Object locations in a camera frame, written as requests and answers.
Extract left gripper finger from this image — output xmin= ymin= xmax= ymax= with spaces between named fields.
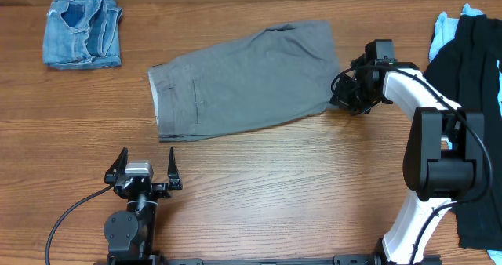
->
xmin=106 ymin=147 xmax=129 ymax=176
xmin=167 ymin=147 xmax=180 ymax=183

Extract grey shorts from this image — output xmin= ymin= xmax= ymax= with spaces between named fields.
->
xmin=148 ymin=20 xmax=340 ymax=142

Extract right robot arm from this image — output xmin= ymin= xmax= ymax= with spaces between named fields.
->
xmin=330 ymin=39 xmax=493 ymax=264

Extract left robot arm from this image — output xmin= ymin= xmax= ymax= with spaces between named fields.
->
xmin=104 ymin=148 xmax=183 ymax=264

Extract light blue garment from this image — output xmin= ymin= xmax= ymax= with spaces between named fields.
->
xmin=425 ymin=5 xmax=501 ymax=264

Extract black t-shirt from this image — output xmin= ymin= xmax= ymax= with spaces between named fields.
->
xmin=423 ymin=13 xmax=502 ymax=252

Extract folded blue denim shorts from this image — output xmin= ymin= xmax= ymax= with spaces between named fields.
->
xmin=42 ymin=0 xmax=122 ymax=70

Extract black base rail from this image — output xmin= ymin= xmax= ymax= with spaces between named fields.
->
xmin=96 ymin=254 xmax=394 ymax=265

